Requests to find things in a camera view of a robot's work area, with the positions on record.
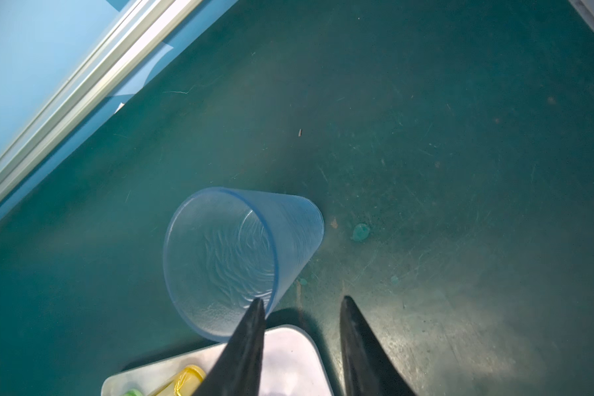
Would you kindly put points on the frosted blue tall tumbler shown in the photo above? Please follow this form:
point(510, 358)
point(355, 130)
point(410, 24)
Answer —
point(224, 248)

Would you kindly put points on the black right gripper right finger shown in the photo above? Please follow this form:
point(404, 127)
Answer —
point(367, 369)

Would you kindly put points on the aluminium back frame rail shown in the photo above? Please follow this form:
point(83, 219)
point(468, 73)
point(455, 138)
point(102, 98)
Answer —
point(141, 26)

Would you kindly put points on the tall amber tumbler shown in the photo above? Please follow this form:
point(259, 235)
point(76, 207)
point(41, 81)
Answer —
point(184, 383)

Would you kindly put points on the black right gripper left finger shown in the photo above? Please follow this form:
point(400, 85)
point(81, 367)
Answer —
point(238, 370)

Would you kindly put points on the tall green tumbler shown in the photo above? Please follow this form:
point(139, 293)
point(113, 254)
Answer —
point(133, 392)

